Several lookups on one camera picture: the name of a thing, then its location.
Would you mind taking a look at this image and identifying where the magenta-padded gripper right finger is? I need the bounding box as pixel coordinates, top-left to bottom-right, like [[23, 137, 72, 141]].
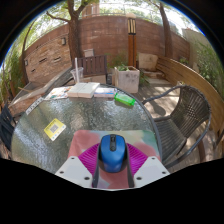
[[124, 142, 171, 189]]

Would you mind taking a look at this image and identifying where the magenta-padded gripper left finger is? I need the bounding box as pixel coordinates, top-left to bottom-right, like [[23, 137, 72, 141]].
[[54, 142, 103, 189]]

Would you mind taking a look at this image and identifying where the blue and black computer mouse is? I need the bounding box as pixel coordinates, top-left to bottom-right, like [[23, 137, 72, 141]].
[[98, 133, 129, 174]]

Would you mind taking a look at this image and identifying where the floral print mouse pad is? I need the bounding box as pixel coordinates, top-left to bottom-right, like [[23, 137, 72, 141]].
[[67, 129, 161, 190]]

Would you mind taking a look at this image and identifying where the yellow square card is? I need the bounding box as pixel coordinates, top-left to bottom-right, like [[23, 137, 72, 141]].
[[43, 117, 67, 142]]

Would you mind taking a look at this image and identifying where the dark wicker armchair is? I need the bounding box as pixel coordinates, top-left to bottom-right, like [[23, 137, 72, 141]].
[[141, 84, 213, 170]]

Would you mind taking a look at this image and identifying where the green plastic bottle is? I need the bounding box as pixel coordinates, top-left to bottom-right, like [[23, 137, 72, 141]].
[[113, 91, 137, 108]]

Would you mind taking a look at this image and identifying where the white patterned paper strip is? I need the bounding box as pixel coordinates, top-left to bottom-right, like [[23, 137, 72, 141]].
[[25, 96, 45, 116]]

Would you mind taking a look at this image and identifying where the colourful open magazine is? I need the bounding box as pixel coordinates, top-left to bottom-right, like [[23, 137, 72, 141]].
[[43, 85, 74, 101]]

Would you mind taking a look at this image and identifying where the thick white book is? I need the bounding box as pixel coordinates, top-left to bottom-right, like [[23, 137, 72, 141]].
[[66, 81, 101, 100]]

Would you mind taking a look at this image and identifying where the thin white booklet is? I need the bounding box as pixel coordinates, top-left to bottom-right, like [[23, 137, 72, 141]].
[[93, 86, 119, 99]]

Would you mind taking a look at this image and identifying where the black metal chair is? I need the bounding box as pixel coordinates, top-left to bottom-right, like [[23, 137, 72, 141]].
[[0, 102, 16, 152]]

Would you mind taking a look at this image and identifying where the clear plastic cup with straw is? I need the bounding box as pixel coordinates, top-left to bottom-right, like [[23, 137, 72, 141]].
[[69, 57, 85, 85]]

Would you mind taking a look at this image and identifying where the curved wooden slat bench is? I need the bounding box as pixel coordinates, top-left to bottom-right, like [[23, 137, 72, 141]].
[[155, 55, 224, 148]]

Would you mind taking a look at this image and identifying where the dark wooden slatted chair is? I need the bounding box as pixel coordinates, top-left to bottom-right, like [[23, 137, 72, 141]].
[[78, 54, 109, 78]]

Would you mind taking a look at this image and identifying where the pale stone block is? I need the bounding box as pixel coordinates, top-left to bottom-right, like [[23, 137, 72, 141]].
[[137, 52, 159, 72]]

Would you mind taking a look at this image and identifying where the large forked tree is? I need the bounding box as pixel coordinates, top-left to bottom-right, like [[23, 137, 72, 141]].
[[46, 0, 98, 63]]

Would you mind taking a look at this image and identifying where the slim leaning tree trunk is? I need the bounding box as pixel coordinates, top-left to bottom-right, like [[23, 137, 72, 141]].
[[155, 1, 175, 60]]

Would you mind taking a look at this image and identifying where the wooden garden lamp post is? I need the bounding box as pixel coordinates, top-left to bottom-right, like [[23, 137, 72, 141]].
[[125, 12, 138, 68]]

